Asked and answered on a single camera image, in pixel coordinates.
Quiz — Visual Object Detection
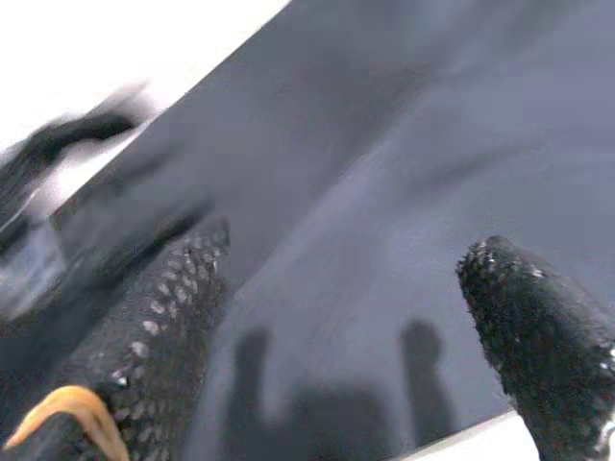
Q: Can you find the black tablecloth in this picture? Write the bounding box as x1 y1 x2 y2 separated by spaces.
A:
47 0 615 461

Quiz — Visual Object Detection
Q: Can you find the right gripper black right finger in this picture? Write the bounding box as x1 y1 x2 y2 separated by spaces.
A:
455 234 615 461

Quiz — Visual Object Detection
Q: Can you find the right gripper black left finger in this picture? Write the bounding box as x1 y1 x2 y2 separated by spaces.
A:
0 219 233 461

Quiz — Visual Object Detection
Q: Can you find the yellow rubber band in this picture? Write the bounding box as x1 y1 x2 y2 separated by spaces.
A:
2 384 130 461

